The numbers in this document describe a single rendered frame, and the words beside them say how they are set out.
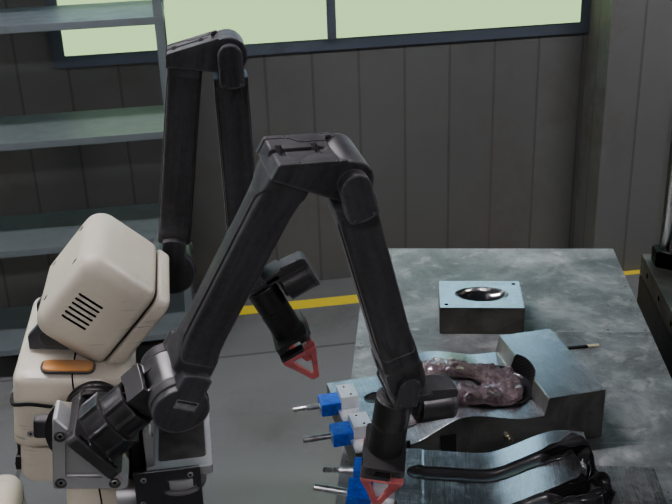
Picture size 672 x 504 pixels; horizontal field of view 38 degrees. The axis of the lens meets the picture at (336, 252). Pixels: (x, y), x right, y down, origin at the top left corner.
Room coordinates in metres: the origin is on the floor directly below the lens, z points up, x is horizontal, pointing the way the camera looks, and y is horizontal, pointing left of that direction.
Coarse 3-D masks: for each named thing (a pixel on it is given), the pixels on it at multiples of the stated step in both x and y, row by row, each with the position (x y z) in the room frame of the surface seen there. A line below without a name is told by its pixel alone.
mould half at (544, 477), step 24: (552, 432) 1.44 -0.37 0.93; (576, 432) 1.44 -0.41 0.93; (408, 456) 1.44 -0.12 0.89; (432, 456) 1.45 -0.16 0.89; (456, 456) 1.45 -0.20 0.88; (480, 456) 1.45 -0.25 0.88; (504, 456) 1.43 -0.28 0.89; (408, 480) 1.37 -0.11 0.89; (432, 480) 1.38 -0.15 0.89; (504, 480) 1.36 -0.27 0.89; (528, 480) 1.34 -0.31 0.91; (552, 480) 1.31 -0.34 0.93; (624, 480) 1.39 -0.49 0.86; (648, 480) 1.39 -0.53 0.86
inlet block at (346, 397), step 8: (344, 384) 1.71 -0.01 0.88; (352, 384) 1.71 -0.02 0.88; (336, 392) 1.70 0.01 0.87; (344, 392) 1.68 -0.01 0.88; (352, 392) 1.68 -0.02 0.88; (320, 400) 1.67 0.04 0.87; (328, 400) 1.67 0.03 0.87; (336, 400) 1.67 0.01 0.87; (344, 400) 1.66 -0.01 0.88; (352, 400) 1.66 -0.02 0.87; (296, 408) 1.66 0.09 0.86; (304, 408) 1.66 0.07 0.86; (312, 408) 1.67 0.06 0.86; (320, 408) 1.67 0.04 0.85; (328, 408) 1.66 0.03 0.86; (336, 408) 1.66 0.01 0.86; (344, 408) 1.66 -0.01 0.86
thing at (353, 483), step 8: (352, 480) 1.31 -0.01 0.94; (320, 488) 1.30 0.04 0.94; (328, 488) 1.30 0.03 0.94; (336, 488) 1.30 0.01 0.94; (344, 488) 1.30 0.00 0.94; (352, 488) 1.29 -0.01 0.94; (360, 488) 1.29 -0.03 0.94; (376, 488) 1.28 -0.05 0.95; (384, 488) 1.28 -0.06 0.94; (352, 496) 1.28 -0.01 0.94; (360, 496) 1.28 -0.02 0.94; (368, 496) 1.28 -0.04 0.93; (376, 496) 1.27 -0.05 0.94; (392, 496) 1.27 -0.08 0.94
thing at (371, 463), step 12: (372, 420) 1.28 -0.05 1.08; (372, 432) 1.26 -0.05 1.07; (384, 432) 1.24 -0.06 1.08; (372, 444) 1.26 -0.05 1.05; (384, 444) 1.25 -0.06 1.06; (396, 444) 1.25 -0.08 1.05; (372, 456) 1.25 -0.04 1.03; (384, 456) 1.25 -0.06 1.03; (396, 456) 1.25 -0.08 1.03; (372, 468) 1.23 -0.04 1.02; (384, 468) 1.23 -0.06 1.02; (396, 468) 1.23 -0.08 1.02
